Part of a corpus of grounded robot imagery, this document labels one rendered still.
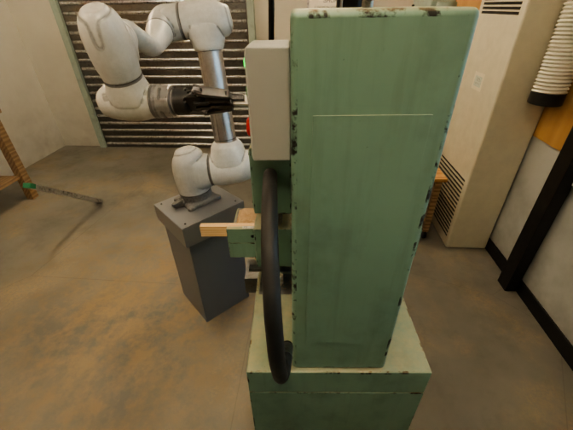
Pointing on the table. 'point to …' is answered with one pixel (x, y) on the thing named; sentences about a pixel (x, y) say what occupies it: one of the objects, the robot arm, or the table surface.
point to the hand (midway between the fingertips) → (245, 100)
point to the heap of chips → (246, 216)
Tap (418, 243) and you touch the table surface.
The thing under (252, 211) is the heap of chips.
